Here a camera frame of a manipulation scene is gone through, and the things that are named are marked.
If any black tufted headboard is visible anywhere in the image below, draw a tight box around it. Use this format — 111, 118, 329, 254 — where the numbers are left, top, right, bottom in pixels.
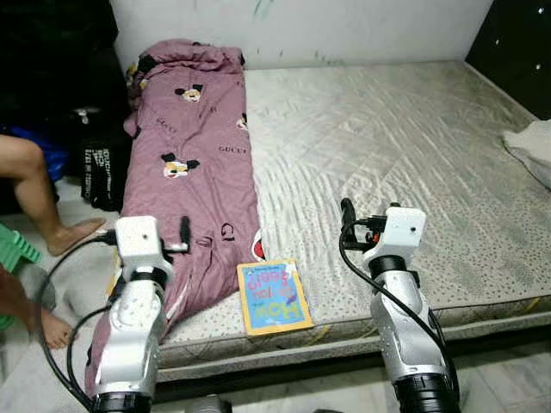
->
465, 0, 551, 121

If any black clothes pile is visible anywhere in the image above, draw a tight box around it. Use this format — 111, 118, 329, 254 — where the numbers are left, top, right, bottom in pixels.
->
0, 0, 132, 143

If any black left camera cable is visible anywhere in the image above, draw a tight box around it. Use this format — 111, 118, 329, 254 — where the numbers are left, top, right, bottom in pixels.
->
36, 229, 118, 405

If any green plastic stool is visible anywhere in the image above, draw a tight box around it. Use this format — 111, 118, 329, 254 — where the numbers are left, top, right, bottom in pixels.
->
0, 224, 42, 332

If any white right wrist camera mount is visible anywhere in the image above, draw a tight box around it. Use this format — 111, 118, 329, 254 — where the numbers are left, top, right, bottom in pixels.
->
362, 206, 427, 268

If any colourful children's book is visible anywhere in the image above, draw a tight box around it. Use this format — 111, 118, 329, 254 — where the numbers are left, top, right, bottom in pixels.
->
237, 258, 313, 336

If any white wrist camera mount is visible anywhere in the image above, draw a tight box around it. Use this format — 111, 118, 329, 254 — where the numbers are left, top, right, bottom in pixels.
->
362, 206, 427, 268
115, 215, 169, 280

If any blue cloth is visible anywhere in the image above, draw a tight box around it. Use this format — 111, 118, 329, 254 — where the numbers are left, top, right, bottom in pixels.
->
0, 127, 68, 182

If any grey quilted mattress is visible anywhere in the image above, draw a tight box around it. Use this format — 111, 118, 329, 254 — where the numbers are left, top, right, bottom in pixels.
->
155, 60, 551, 384

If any white pillow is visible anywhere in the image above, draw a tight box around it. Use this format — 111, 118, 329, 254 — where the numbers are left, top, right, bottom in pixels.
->
502, 120, 551, 190

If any pink cartoon print blanket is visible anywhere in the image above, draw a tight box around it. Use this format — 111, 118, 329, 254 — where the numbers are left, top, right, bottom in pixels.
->
84, 39, 266, 397

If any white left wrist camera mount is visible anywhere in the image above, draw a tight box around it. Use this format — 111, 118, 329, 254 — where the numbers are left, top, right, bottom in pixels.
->
115, 215, 169, 280

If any person in grey shorts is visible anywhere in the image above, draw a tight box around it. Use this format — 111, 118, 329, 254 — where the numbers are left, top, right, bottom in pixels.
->
0, 133, 108, 349

